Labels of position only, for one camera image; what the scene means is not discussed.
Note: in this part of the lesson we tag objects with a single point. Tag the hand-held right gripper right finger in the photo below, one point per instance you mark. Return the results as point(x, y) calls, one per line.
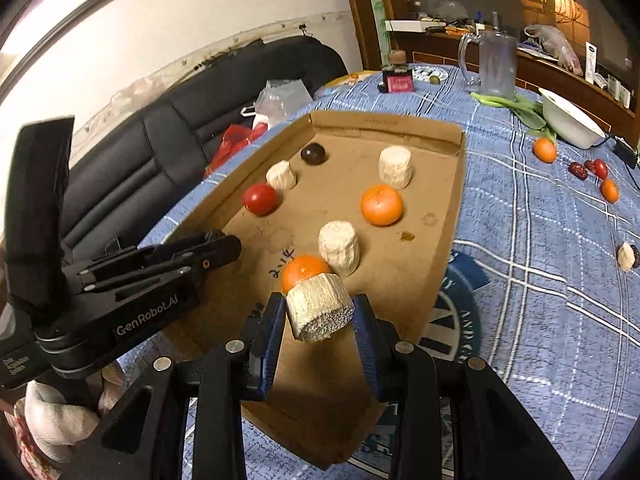
point(364, 345)

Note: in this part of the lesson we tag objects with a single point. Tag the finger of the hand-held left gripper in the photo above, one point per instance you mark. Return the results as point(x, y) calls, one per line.
point(155, 276)
point(210, 250)

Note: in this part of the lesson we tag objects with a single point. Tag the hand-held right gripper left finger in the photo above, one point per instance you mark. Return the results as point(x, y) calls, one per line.
point(270, 340)

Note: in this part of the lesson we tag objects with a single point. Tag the striated sugarcane piece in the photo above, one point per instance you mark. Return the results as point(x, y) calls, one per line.
point(317, 310)

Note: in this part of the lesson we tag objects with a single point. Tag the large red tomato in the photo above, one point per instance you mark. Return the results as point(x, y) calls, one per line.
point(260, 200)

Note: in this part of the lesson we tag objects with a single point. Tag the orange tangerine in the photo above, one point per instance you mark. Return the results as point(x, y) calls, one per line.
point(609, 190)
point(300, 267)
point(544, 150)
point(381, 205)

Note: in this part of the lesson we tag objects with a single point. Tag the peeled sugarcane piece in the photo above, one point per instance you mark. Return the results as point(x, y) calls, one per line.
point(625, 256)
point(281, 176)
point(396, 167)
point(340, 247)

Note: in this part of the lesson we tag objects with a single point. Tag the brown cardboard box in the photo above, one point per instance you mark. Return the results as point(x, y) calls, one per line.
point(425, 195)

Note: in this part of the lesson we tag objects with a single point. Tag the red plastic bag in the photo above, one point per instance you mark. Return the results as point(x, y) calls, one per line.
point(234, 144)

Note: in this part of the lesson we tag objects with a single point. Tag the black leather sofa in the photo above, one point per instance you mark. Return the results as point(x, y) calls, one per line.
point(165, 125)

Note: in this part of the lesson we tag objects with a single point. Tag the dark brown round fruit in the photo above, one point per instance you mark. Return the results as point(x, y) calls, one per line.
point(314, 154)

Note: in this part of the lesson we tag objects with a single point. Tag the clear plastic bag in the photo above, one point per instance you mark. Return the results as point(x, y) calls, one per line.
point(280, 101)

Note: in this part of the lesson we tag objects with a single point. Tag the blue plaid tablecloth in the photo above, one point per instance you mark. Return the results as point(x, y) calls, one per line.
point(525, 270)

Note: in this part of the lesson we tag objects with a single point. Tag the red tin box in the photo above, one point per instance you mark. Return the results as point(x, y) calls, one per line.
point(397, 80)

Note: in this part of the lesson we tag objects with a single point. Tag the green leafy vegetable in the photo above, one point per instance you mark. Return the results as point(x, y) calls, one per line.
point(522, 109)

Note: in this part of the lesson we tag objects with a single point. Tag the small red tomato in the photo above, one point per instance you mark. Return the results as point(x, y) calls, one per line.
point(600, 169)

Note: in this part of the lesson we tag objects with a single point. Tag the white bowl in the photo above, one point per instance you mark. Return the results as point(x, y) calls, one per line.
point(570, 120)

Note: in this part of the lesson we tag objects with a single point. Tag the clear plastic mug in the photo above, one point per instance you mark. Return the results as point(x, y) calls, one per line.
point(495, 65)

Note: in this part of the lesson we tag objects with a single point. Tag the wooden cabinet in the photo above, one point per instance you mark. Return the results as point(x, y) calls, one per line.
point(530, 72)

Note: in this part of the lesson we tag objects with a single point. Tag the black power adapter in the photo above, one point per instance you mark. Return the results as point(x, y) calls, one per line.
point(625, 151)

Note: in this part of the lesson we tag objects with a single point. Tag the pink translucent plastic bag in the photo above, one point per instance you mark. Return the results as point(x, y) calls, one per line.
point(552, 46)

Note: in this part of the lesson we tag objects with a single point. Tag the small white box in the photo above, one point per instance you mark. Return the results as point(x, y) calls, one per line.
point(617, 89)

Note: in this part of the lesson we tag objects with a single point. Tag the white and blue box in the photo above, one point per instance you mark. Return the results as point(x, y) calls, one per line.
point(591, 62)

